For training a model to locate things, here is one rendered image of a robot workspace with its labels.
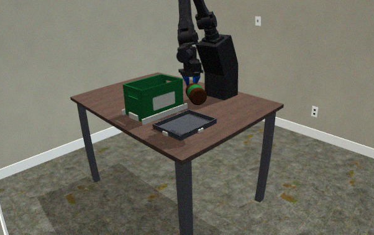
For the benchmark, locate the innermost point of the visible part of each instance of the green and brown bottle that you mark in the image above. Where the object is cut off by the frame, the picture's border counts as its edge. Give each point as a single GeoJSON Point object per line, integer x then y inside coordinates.
{"type": "Point", "coordinates": [196, 94]}

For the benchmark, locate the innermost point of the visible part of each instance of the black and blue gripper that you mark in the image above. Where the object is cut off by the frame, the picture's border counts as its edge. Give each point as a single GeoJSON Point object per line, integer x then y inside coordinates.
{"type": "Point", "coordinates": [187, 75]}

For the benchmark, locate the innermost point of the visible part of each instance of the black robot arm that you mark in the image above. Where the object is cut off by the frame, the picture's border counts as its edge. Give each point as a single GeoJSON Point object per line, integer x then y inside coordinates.
{"type": "Point", "coordinates": [204, 19]}

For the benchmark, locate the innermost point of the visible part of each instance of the green bottle crate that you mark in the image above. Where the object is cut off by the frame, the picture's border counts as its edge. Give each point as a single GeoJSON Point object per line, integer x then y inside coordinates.
{"type": "Point", "coordinates": [152, 95]}

